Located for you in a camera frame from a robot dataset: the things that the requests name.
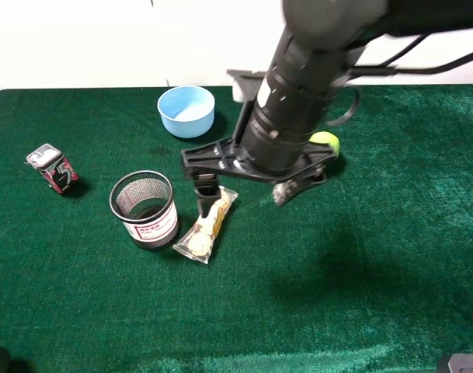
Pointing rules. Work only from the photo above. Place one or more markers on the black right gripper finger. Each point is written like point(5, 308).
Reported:
point(284, 192)

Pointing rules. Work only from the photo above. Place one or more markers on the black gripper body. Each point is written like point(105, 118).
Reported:
point(223, 158)

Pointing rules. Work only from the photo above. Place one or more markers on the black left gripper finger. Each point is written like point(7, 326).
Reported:
point(207, 190)

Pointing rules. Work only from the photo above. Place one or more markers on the clear pack of gold chocolates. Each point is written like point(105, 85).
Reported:
point(198, 242)

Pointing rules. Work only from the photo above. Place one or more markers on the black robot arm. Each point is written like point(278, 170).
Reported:
point(317, 55)

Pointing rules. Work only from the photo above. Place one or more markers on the light blue plastic bowl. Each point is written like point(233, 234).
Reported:
point(187, 111)

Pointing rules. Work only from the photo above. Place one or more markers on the black mesh pen holder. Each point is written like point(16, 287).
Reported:
point(144, 202)

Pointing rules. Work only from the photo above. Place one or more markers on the green lime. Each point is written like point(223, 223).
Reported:
point(326, 138)

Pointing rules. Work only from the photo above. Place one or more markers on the green velvet table cloth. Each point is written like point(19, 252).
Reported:
point(370, 272)

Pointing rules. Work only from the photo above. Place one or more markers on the black red gum box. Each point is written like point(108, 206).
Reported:
point(54, 167)

